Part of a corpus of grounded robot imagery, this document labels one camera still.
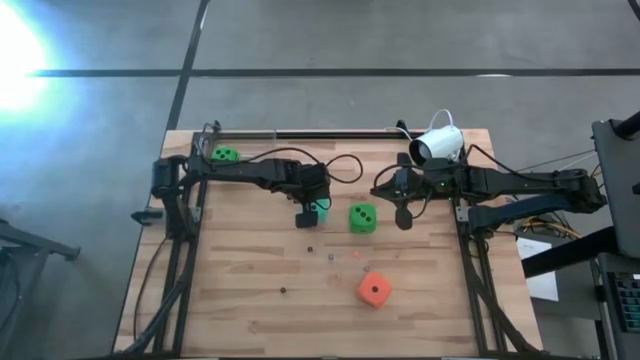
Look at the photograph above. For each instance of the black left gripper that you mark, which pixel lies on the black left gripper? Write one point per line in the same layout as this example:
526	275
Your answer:
307	182

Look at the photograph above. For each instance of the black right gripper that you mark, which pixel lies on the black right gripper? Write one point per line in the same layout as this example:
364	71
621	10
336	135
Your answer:
430	185

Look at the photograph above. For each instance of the large teal foam die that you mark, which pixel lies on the large teal foam die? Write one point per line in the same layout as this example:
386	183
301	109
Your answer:
322	212

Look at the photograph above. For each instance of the large green foam die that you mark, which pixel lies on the large green foam die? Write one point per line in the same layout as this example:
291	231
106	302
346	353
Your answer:
363	218
224	154

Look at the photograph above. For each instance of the large orange foam die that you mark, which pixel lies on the large orange foam die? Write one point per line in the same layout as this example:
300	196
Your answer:
374	290

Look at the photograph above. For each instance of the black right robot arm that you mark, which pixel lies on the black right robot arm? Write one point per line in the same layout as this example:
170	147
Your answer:
525	182

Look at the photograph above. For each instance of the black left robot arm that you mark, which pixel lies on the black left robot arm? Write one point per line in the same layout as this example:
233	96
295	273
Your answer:
240	172

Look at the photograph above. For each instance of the white paper sheet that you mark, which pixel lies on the white paper sheet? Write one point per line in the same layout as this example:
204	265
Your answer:
545	287

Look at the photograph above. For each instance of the black cart leg bar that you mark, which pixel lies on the black cart leg bar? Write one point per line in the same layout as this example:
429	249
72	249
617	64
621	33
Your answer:
570	252

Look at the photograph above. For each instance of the dark grey equipment cart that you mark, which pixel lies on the dark grey equipment cart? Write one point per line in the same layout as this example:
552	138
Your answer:
620	190

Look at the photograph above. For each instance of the backlit keyboard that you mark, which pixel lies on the backlit keyboard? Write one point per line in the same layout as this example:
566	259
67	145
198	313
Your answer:
630	305

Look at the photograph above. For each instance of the grey metal stand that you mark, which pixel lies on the grey metal stand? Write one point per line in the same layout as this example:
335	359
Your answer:
30	240

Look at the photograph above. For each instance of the black aluminium table frame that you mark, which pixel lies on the black aluminium table frame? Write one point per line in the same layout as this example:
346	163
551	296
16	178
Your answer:
350	134

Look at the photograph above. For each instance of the white cylindrical camera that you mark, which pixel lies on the white cylindrical camera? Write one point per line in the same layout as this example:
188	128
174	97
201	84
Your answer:
440	145

